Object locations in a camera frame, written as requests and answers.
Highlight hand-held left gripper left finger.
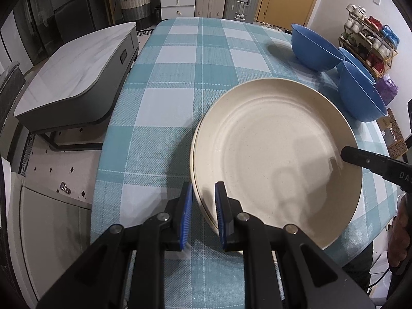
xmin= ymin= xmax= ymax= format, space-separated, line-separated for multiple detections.
xmin=35 ymin=182 xmax=194 ymax=309

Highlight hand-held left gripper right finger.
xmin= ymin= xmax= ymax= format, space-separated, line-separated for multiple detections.
xmin=215 ymin=181 xmax=375 ymax=309

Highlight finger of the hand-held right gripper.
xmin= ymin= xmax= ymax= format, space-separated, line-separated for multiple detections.
xmin=340 ymin=146 xmax=387 ymax=178

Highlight light blue bowl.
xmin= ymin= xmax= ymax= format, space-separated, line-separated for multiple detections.
xmin=338 ymin=48 xmax=376 ymax=86

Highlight dark blue bowl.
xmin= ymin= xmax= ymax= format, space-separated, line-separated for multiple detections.
xmin=291 ymin=23 xmax=346 ymax=71

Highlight person's right hand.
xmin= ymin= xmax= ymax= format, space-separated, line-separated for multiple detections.
xmin=388 ymin=196 xmax=412 ymax=268

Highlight brown patterned box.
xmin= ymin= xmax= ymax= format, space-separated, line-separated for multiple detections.
xmin=383 ymin=108 xmax=408 ymax=158

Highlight purple plastic bag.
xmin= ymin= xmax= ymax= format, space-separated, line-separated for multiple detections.
xmin=376 ymin=74 xmax=400 ymax=107

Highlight wooden shoe rack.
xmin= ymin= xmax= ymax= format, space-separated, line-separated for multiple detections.
xmin=339 ymin=3 xmax=400 ymax=79

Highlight rows of stored sneakers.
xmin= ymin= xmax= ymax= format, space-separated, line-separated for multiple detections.
xmin=341 ymin=4 xmax=400 ymax=78

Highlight white upholstered seat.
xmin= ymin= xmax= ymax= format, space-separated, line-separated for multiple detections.
xmin=0 ymin=158 xmax=95 ymax=301

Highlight group of loose shoes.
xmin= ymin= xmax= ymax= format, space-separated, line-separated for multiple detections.
xmin=257 ymin=21 xmax=284 ymax=32

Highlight grey marble coffee table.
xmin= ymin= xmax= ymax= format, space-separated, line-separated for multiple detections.
xmin=14 ymin=22 xmax=140 ymax=151

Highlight grey sofa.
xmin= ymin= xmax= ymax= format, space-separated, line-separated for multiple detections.
xmin=0 ymin=61 xmax=26 ymax=136

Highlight woven laundry basket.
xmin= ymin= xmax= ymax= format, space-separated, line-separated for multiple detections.
xmin=119 ymin=0 xmax=152 ymax=29

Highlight dark grey refrigerator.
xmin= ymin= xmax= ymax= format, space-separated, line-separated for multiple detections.
xmin=48 ymin=0 xmax=108 ymax=44

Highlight dark glass cabinet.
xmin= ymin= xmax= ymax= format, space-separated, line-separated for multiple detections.
xmin=10 ymin=0 xmax=58 ymax=63

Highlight black cable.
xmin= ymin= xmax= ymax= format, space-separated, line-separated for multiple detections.
xmin=370 ymin=262 xmax=399 ymax=286

